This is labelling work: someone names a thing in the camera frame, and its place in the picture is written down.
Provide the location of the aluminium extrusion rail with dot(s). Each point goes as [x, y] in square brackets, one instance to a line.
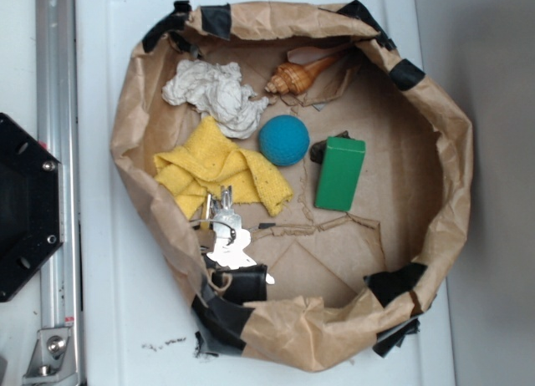
[58, 357]

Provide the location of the brown spiral seashell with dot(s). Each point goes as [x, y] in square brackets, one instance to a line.
[295, 78]

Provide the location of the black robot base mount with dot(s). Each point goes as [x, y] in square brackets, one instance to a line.
[30, 207]

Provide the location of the blue foam ball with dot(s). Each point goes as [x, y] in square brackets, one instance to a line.
[284, 140]

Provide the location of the brown paper bag bin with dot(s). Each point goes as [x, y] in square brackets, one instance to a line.
[338, 282]

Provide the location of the black binder clip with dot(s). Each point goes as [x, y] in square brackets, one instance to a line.
[245, 284]

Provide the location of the crumpled white paper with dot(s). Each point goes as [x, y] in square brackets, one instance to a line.
[217, 90]

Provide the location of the green rectangular block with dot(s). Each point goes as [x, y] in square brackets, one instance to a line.
[339, 175]

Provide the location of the small dark olive object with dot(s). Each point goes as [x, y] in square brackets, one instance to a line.
[317, 150]

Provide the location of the white plastic tray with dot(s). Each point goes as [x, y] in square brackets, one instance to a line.
[138, 328]

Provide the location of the yellow cloth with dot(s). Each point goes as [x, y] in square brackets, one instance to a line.
[208, 161]

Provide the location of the silver key bunch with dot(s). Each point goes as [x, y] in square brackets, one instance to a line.
[227, 239]

